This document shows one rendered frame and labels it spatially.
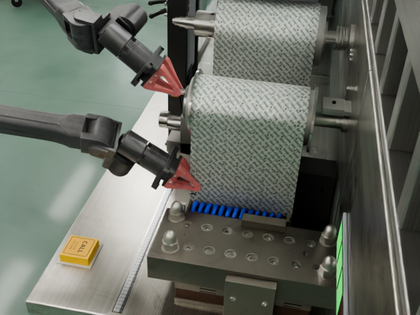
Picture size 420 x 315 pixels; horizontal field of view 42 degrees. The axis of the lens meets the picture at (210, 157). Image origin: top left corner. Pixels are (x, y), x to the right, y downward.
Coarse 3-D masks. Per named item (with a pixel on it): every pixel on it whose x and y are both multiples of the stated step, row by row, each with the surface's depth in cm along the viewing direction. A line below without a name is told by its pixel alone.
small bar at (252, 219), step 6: (246, 216) 119; (252, 216) 119; (258, 216) 120; (264, 216) 120; (246, 222) 119; (252, 222) 118; (258, 222) 118; (264, 222) 118; (270, 222) 118; (276, 222) 118; (282, 222) 118; (258, 228) 119; (264, 228) 118; (270, 228) 118; (276, 228) 118; (282, 228) 117
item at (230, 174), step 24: (192, 144) 118; (216, 144) 116; (240, 144) 115; (192, 168) 121; (216, 168) 120; (240, 168) 119; (264, 168) 117; (288, 168) 116; (192, 192) 125; (216, 192) 123; (240, 192) 122; (264, 192) 121; (288, 192) 120
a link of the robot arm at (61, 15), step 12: (48, 0) 121; (60, 0) 120; (72, 0) 120; (60, 12) 117; (72, 12) 116; (60, 24) 120; (72, 24) 113; (84, 24) 113; (72, 36) 116; (84, 36) 115; (84, 48) 117
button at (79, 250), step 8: (72, 240) 129; (80, 240) 129; (88, 240) 129; (96, 240) 129; (64, 248) 127; (72, 248) 127; (80, 248) 127; (88, 248) 127; (96, 248) 129; (64, 256) 125; (72, 256) 125; (80, 256) 125; (88, 256) 125; (80, 264) 126; (88, 264) 125
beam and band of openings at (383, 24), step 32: (384, 0) 90; (416, 0) 61; (384, 32) 90; (416, 32) 59; (384, 64) 80; (416, 64) 57; (384, 96) 80; (416, 96) 63; (384, 128) 72; (416, 128) 66; (384, 160) 67; (416, 160) 52; (416, 192) 53; (416, 224) 55; (416, 256) 52; (416, 288) 49
